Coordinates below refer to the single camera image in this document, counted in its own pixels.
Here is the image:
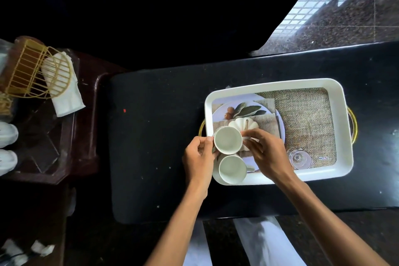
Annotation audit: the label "crumpled white cloth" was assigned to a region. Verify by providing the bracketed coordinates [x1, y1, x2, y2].
[0, 239, 55, 266]

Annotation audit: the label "white ceramic cup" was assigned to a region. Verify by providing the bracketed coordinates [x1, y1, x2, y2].
[213, 126, 259, 155]
[218, 154, 256, 185]

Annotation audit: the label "small clear glass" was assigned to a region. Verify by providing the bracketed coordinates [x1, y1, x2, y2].
[288, 149, 313, 170]

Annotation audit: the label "person's left hand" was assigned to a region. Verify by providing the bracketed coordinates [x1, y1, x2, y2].
[182, 135, 219, 190]

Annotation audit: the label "person's right hand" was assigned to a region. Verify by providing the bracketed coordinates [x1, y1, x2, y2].
[241, 128, 297, 185]

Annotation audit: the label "white printed tray gold handles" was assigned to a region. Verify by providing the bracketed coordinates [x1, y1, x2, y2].
[198, 78, 358, 186]

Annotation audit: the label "dark brown glass-top side table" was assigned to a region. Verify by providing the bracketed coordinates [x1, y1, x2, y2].
[0, 36, 129, 185]

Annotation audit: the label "gold wire basket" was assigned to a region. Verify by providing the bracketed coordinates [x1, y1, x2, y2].
[0, 38, 73, 110]

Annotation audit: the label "white rounded object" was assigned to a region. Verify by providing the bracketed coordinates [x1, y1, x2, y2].
[0, 149, 18, 177]
[0, 122, 19, 148]

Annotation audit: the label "person's left forearm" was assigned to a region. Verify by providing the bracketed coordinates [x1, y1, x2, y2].
[145, 181, 213, 266]

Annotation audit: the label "person's white trousers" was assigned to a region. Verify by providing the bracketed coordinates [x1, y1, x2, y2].
[183, 215, 308, 266]

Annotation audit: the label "person's right forearm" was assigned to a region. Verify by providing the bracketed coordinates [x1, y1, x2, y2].
[276, 172, 391, 266]

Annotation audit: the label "white folded cloth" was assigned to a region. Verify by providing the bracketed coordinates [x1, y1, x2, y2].
[41, 52, 86, 118]

